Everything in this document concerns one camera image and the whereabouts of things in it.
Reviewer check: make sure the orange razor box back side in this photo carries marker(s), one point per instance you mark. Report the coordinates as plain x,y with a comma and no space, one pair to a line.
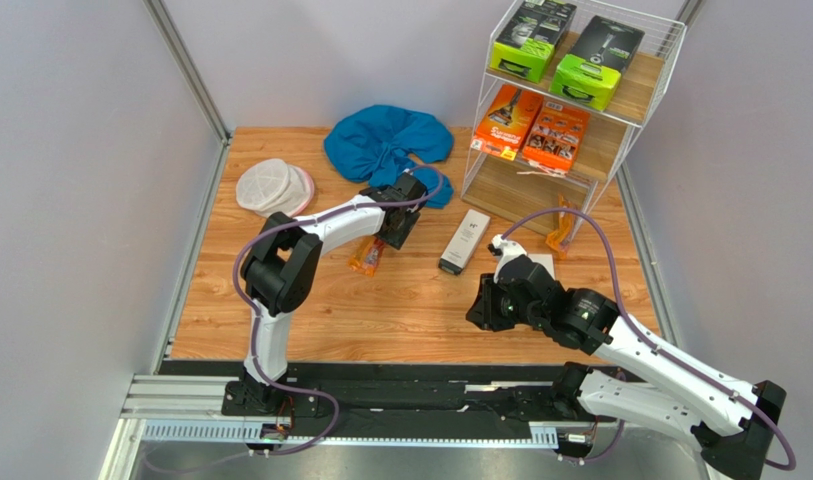
554,141

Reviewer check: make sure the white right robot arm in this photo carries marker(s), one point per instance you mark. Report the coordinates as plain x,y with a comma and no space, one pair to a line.
729,421

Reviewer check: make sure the black green Gillette Labs box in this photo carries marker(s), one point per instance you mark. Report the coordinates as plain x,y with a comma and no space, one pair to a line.
591,71

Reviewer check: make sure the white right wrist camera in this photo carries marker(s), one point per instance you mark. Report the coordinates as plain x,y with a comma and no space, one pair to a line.
503,251

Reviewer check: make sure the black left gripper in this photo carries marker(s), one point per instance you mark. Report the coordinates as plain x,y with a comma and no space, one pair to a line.
397,239

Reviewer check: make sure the black green box on shelf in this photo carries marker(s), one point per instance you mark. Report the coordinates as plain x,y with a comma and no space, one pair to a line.
526,43

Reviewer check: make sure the white mesh laundry bag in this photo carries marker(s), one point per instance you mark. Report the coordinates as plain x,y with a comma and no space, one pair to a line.
272,186

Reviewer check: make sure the blue cloth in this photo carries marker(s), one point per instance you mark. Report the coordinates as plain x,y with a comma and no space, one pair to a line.
377,144

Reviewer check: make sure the orange Gillette Fusion5 box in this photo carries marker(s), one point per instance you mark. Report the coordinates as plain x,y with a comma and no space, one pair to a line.
503,129

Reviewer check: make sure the white wire wooden shelf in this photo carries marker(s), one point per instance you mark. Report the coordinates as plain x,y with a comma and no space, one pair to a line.
512,189

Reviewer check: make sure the white tall box far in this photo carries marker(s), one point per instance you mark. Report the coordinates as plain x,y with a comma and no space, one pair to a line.
545,260

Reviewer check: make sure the orange razor bag vertical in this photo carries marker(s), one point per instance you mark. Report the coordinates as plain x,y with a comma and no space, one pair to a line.
558,240

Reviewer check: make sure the black mounting rail base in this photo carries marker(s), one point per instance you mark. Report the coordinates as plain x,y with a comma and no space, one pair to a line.
326,404

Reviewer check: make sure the white tall box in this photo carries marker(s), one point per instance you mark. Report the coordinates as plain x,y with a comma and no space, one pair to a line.
545,260
464,242

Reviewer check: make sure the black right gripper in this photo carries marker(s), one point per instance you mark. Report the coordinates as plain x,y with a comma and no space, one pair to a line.
487,301

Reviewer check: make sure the orange razor bag horizontal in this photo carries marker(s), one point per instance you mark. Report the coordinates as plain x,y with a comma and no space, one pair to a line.
366,257

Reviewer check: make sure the white tall box near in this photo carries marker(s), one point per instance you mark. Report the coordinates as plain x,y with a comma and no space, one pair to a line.
464,242

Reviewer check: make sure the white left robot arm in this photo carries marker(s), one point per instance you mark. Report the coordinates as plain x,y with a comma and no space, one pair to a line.
275,271

